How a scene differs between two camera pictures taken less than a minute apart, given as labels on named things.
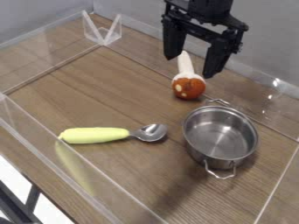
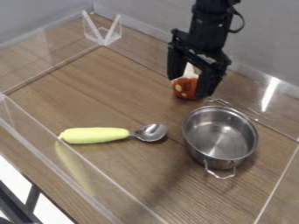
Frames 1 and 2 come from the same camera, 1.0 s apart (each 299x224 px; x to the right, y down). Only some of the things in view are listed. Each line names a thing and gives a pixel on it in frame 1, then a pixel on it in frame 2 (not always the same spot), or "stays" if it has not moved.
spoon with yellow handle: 148,133 stays
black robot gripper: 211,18 to 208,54
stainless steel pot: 220,136 stays
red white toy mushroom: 188,84 stays
